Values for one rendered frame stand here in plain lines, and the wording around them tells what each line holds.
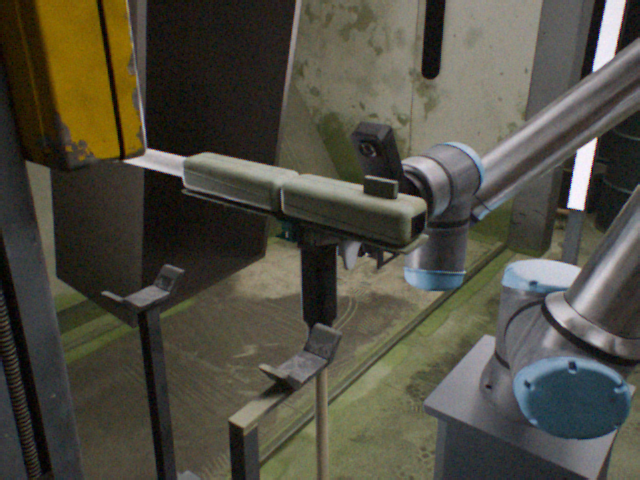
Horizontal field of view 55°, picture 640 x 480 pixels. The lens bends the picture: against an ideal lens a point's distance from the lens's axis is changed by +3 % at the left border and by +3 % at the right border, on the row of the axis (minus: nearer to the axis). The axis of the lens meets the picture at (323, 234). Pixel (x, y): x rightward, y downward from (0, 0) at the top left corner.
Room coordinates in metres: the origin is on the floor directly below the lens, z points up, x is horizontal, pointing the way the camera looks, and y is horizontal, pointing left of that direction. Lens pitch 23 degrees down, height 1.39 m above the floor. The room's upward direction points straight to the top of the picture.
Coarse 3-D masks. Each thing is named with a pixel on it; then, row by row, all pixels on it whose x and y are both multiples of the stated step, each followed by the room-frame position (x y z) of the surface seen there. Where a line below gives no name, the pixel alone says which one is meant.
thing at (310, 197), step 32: (128, 160) 0.76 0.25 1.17; (160, 160) 0.72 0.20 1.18; (192, 160) 0.68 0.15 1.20; (224, 160) 0.67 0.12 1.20; (192, 192) 0.67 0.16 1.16; (224, 192) 0.64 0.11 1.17; (256, 192) 0.61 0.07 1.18; (288, 192) 0.58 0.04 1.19; (320, 192) 0.56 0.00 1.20; (352, 192) 0.55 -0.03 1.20; (384, 192) 0.53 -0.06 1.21; (320, 224) 0.56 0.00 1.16; (352, 224) 0.53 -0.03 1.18; (384, 224) 0.51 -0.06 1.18; (320, 256) 0.57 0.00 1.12; (320, 288) 0.57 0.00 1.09; (320, 320) 0.57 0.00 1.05
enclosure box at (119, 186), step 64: (128, 0) 1.41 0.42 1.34; (192, 0) 2.03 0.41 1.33; (256, 0) 1.99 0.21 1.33; (192, 64) 2.06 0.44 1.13; (256, 64) 2.00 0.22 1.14; (192, 128) 2.10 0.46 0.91; (256, 128) 2.00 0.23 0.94; (64, 192) 1.62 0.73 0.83; (128, 192) 1.47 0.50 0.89; (64, 256) 1.66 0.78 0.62; (128, 256) 1.49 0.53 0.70; (192, 256) 1.92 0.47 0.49; (256, 256) 1.95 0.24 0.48; (128, 320) 1.51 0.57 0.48
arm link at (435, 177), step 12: (408, 168) 0.74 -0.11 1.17; (420, 168) 0.74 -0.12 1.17; (432, 168) 0.75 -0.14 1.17; (420, 180) 0.73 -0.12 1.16; (432, 180) 0.73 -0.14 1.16; (444, 180) 0.75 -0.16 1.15; (432, 192) 0.72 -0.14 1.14; (444, 192) 0.74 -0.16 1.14; (432, 204) 0.72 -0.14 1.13; (444, 204) 0.74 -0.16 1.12; (432, 216) 0.72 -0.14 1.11
